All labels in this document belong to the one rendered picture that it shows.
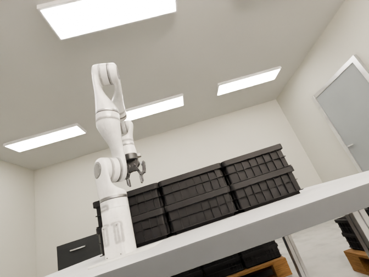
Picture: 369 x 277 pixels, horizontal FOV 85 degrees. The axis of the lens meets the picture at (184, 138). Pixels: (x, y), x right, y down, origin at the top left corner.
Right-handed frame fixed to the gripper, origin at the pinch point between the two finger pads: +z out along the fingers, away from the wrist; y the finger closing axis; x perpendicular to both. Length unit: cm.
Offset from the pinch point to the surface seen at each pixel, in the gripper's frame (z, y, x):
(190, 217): 23.7, 21.1, -7.0
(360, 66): -92, 299, 140
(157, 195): 10.7, 10.0, -7.0
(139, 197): 9.2, 2.0, -7.5
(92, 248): 19, -92, 136
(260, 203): 27, 51, -8
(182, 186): 10.4, 21.3, -7.2
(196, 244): 29, 22, -56
